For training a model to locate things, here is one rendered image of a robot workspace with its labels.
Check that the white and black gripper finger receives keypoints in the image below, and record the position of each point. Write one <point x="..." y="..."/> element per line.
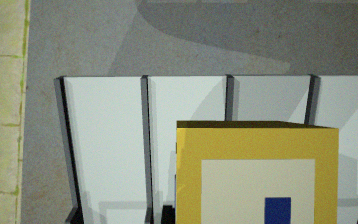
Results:
<point x="168" y="214"/>

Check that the yellow butter carton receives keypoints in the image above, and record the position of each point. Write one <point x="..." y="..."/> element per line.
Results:
<point x="255" y="172"/>

